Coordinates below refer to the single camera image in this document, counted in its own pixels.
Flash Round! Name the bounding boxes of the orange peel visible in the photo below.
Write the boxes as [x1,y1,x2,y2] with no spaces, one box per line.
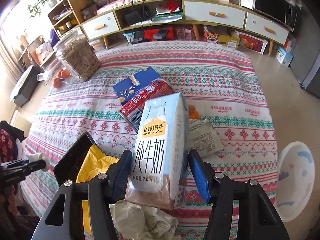
[187,104,200,120]

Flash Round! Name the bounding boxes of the yellow snack packet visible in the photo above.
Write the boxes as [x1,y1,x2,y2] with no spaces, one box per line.
[76,144,119,234]

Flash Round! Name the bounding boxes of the white round bin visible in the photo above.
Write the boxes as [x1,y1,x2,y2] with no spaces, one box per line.
[277,142,315,223]

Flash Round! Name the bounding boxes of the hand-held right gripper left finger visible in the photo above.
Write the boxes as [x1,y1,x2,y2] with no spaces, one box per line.
[31,149,133,240]

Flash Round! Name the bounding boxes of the black cable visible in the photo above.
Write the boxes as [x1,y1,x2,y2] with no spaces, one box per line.
[131,0,152,28]

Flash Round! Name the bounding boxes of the wide white cabinet drawer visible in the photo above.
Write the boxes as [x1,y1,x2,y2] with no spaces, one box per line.
[183,1,247,29]

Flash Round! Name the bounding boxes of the grey white printed packet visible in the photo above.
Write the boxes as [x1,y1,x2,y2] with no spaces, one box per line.
[187,119,224,158]

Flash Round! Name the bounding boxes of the black microwave oven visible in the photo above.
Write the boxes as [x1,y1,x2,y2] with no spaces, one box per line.
[252,0,299,32]

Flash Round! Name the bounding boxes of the dark floral cloth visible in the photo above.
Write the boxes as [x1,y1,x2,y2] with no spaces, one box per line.
[0,120,33,230]

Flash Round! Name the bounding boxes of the clear plastic containers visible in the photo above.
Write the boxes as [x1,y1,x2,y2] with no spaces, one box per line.
[87,39,106,53]

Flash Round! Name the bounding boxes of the yellow printed cardboard box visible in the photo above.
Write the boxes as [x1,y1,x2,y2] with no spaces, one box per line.
[204,26,240,50]

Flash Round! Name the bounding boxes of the grey white appliance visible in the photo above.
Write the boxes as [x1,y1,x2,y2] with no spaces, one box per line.
[11,65,45,107]

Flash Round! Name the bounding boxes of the blue plastic storage bin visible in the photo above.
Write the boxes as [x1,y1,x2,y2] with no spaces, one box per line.
[123,31,145,43]

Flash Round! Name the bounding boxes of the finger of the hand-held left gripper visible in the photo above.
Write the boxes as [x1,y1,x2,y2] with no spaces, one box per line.
[24,159,47,174]

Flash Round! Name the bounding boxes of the red cardboard box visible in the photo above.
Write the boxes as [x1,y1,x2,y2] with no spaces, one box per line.
[144,27,175,42]

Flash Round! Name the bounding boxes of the patterned striped blanket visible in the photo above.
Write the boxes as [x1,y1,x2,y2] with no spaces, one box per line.
[20,40,278,240]

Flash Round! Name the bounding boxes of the grey refrigerator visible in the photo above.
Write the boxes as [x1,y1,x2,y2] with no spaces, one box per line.
[290,17,320,98]

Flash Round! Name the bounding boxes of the small white cabinet drawer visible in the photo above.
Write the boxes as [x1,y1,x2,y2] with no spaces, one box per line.
[82,12,120,40]

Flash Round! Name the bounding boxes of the long wooden white cabinet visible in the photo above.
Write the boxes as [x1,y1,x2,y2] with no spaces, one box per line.
[81,0,292,57]

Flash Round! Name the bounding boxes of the white drawer with sticker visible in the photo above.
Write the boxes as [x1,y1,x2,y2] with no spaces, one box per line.
[244,12,291,43]

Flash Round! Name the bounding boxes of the red and green paper pile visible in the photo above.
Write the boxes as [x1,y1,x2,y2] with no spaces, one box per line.
[154,1,184,23]

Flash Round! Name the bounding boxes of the black plastic meal tray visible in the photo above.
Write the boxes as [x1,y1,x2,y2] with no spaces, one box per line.
[54,132,120,188]

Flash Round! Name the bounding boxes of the small white tissue wad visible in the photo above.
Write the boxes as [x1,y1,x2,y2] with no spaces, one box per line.
[25,151,48,163]

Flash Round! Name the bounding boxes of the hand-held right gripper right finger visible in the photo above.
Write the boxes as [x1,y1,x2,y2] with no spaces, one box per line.
[187,149,290,240]

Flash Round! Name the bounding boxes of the pale blue milk carton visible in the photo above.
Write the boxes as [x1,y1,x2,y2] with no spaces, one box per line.
[124,92,189,210]

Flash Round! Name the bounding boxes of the cream paper tissue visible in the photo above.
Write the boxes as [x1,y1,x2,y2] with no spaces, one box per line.
[109,199,178,240]

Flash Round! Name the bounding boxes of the blue and white box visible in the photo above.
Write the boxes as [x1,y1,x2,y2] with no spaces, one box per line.
[274,44,293,65]

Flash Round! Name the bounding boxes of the white box with red print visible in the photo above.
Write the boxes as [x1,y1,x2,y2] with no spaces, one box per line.
[235,31,268,55]

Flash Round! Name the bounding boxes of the blue cardboard box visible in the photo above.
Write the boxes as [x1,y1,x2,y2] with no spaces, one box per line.
[112,67,161,105]

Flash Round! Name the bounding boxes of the black electronics box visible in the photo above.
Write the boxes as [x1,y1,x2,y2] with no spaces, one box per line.
[124,11,145,27]

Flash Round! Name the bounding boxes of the pink patterned box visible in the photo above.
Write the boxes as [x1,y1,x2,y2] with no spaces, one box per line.
[175,26,194,40]

